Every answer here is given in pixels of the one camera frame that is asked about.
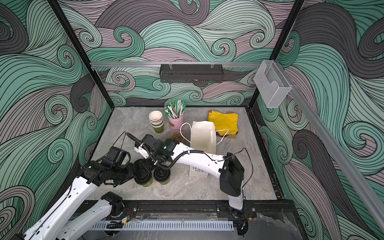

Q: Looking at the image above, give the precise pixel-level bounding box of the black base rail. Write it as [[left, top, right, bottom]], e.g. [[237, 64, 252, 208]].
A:
[[83, 199, 298, 220]]

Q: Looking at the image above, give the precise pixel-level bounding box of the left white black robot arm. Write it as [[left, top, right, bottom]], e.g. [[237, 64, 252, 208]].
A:
[[12, 147, 134, 240]]

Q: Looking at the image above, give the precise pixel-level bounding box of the aluminium rail right wall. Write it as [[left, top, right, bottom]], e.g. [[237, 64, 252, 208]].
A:
[[273, 61, 384, 230]]

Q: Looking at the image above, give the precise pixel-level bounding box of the aluminium rail back wall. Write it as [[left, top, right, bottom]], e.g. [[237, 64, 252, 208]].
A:
[[90, 61, 261, 69]]

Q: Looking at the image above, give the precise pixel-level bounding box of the white paper takeout bag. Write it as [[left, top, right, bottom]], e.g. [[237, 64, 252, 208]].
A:
[[179, 120, 229, 178]]

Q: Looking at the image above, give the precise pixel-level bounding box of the stack of black cup lids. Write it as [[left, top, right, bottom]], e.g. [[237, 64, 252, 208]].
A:
[[134, 159, 148, 173]]

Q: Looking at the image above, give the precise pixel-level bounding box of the yellow napkin stack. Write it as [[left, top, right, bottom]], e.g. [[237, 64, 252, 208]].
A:
[[208, 111, 239, 137]]

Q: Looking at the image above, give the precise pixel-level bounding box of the white slotted cable duct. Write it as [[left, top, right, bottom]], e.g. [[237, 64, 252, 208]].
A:
[[90, 220, 235, 232]]

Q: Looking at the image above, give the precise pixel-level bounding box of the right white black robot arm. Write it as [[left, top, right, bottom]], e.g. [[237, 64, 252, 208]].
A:
[[126, 133, 246, 218]]

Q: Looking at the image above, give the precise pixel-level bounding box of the stack of green paper cups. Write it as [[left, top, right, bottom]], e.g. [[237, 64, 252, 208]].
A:
[[149, 111, 164, 134]]

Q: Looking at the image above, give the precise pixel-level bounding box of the clear acrylic wall holder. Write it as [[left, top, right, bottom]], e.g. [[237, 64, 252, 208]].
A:
[[254, 60, 292, 109]]

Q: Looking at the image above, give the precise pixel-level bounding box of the brown pulp cup carrier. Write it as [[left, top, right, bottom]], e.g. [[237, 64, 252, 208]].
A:
[[169, 131, 189, 145]]

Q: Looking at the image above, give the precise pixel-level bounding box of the black wall-mounted tray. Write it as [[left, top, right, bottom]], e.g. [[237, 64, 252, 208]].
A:
[[159, 65, 224, 84]]

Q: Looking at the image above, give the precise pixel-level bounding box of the pink cup holder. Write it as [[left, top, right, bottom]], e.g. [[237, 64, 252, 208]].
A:
[[168, 115, 185, 131]]

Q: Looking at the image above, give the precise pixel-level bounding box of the green paper coffee cup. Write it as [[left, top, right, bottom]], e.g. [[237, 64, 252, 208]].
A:
[[158, 179, 170, 185]]

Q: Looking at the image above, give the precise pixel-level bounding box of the aluminium rail wall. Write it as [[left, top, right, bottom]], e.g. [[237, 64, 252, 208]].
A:
[[90, 61, 261, 69], [273, 61, 384, 230]]

